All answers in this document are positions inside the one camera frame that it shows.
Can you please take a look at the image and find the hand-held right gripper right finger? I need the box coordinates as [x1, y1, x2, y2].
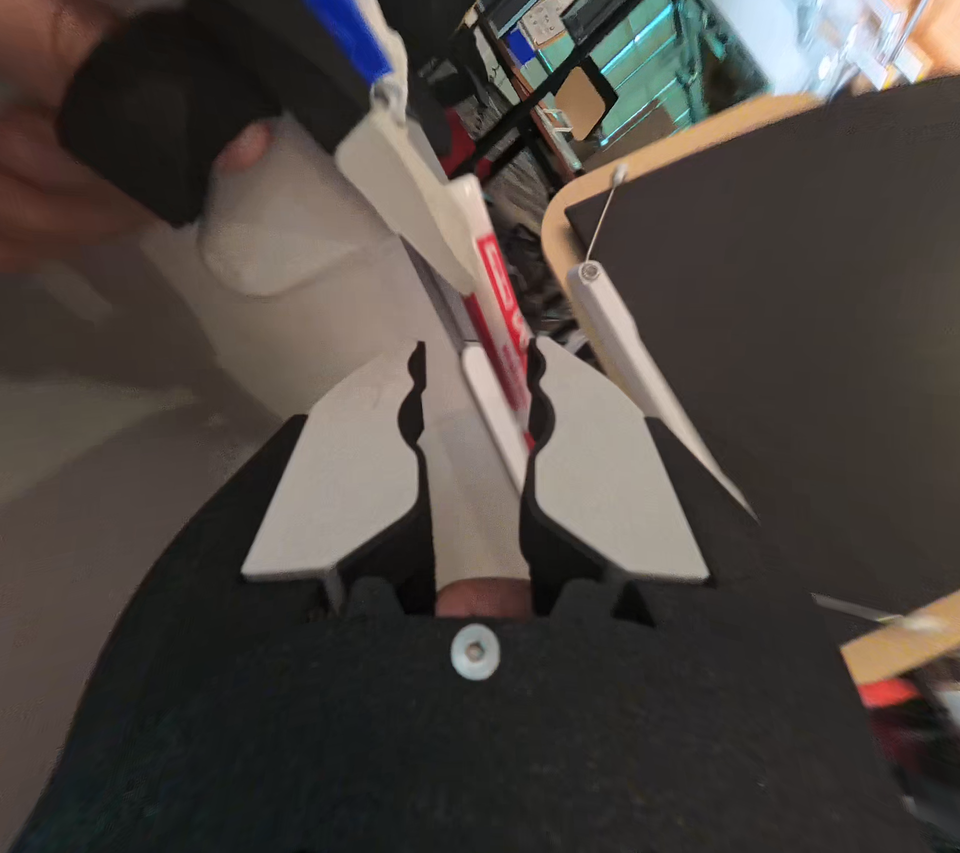
[519, 335, 712, 618]

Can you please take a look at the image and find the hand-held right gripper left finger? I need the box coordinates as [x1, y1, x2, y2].
[240, 341, 438, 616]

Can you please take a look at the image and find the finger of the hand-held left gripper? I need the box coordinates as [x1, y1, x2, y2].
[333, 109, 483, 295]

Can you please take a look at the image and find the red and white marker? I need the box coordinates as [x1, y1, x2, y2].
[416, 174, 539, 494]

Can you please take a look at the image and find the grey desk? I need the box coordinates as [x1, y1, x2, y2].
[0, 223, 466, 832]

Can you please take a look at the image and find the person's left hand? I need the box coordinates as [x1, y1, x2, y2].
[0, 0, 273, 273]

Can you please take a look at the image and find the white bar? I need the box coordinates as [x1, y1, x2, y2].
[566, 260, 759, 518]

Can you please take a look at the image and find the black chair with wooden back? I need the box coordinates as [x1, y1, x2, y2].
[555, 61, 620, 143]

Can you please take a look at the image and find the black board with wooden rim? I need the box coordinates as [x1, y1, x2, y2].
[540, 73, 960, 685]

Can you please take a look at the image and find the small red box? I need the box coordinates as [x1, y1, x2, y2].
[858, 676, 921, 709]

